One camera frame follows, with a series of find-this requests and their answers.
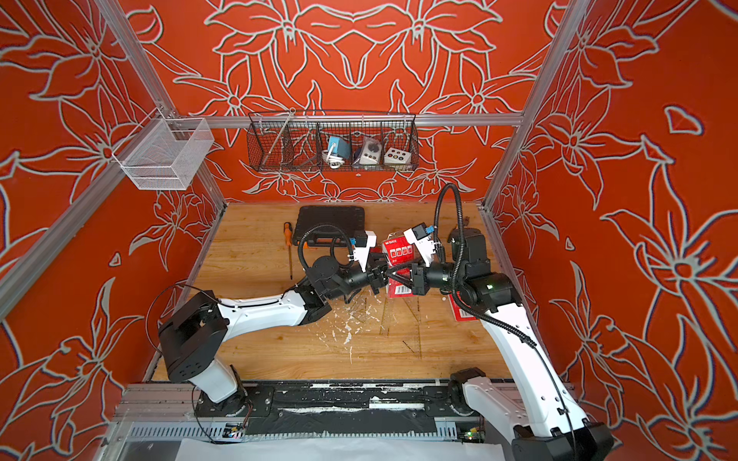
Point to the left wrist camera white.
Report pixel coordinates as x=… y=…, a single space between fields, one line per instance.
x=363 y=242

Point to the orange handled screwdriver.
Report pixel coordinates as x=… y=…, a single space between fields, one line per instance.
x=287 y=231

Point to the white timer device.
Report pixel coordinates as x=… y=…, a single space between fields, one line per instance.
x=370 y=153

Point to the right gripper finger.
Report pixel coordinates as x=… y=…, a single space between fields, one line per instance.
x=403 y=269
x=404 y=281

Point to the black orange tool case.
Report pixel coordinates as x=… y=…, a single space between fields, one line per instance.
x=350 y=219

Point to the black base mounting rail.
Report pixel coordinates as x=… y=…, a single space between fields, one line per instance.
x=333 y=408

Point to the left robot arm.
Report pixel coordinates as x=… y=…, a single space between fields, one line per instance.
x=192 y=337

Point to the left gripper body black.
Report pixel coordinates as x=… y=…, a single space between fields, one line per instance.
x=352 y=282

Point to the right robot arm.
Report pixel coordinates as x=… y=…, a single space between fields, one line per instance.
x=545 y=422

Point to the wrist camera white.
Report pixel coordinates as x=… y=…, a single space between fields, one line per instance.
x=363 y=242
x=425 y=240

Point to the clear plastic wall bin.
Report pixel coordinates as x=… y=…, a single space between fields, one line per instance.
x=164 y=154

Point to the red ruler set package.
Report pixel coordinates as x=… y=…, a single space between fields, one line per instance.
x=398 y=251
x=459 y=314

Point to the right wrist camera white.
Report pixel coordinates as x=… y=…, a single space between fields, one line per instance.
x=425 y=240

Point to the black wire wall basket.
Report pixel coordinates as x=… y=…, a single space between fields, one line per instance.
x=296 y=141

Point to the blue white small box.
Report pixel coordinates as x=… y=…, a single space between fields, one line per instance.
x=338 y=148

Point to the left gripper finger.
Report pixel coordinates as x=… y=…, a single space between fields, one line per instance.
x=377 y=263
x=378 y=283

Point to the clear triangle ruler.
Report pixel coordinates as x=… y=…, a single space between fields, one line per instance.
x=411 y=306

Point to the white dotted cube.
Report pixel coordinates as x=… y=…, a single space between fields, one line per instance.
x=395 y=157

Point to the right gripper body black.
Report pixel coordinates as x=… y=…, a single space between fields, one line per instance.
x=439 y=278

